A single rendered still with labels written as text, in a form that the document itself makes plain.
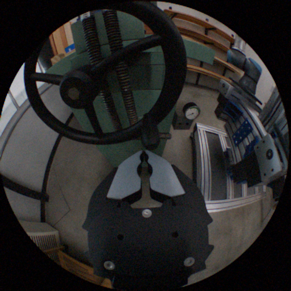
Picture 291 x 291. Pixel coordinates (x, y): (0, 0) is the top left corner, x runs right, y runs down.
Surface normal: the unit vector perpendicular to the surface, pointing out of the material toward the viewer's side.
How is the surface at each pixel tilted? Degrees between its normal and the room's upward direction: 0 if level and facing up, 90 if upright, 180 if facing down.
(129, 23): 90
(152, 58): 90
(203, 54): 90
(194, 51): 90
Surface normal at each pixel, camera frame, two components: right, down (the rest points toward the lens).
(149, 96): 0.04, 0.85
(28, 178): 1.00, -0.04
